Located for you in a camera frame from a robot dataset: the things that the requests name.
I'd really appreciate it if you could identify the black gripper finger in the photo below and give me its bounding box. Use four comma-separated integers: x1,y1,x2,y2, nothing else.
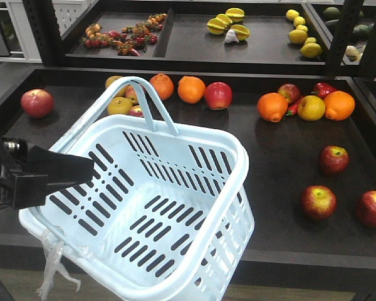
5,139,94,209

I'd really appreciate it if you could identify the light blue plastic basket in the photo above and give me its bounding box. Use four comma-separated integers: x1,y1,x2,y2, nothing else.
19,77,254,300

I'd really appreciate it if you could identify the red apple far left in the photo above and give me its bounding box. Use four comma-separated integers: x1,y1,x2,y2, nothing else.
21,88,55,119

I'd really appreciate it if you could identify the yellow apple front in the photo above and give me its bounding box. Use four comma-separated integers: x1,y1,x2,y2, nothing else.
107,97,133,115

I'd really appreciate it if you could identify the yellow apple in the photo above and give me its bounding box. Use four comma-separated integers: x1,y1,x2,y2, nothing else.
105,75,128,98
107,97,133,115

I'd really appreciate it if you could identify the yellow apple rear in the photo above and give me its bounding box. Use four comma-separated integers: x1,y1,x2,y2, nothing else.
105,75,128,98

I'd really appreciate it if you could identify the dark red apple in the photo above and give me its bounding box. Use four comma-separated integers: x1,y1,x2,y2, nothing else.
128,105,144,117

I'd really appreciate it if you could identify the small red apple rear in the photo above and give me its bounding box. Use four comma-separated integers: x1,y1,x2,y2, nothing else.
125,85,138,106

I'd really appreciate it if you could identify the orange left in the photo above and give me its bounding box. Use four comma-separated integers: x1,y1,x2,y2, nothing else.
149,73,174,100

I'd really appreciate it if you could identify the orange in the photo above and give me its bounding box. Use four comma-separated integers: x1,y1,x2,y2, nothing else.
177,76,206,104
257,92,288,123
323,90,355,121
149,73,174,100

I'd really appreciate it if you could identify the red apple beside oranges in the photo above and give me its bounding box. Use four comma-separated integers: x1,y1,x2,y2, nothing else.
204,82,232,110

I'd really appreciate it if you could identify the white garlic bulb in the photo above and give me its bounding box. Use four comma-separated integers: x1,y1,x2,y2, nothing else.
224,29,239,44

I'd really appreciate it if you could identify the orange middle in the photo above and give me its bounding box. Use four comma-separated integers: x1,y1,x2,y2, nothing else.
257,92,288,123

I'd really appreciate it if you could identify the red chili pepper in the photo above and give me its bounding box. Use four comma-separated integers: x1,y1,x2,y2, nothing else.
286,97,303,116

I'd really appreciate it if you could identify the red apple small middle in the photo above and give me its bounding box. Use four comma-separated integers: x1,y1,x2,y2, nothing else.
277,83,301,105

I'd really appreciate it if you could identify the black wooden display stand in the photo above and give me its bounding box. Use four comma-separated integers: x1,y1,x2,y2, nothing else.
0,1,376,300

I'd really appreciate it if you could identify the yellow round fruit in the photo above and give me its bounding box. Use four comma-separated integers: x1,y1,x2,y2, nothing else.
298,95,326,121

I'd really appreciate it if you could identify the red apple front lower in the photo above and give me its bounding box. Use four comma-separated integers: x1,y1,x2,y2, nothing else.
300,186,337,221

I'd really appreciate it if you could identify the red bell pepper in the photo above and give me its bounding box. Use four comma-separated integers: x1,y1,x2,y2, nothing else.
311,82,337,100

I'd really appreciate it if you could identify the red apple front upper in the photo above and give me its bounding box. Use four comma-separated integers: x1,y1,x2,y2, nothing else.
319,145,350,176

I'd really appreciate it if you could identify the orange right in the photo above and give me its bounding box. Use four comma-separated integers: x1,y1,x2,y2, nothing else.
323,90,355,121

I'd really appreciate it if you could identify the red apple front right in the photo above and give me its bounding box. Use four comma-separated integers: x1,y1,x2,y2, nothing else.
355,191,376,229

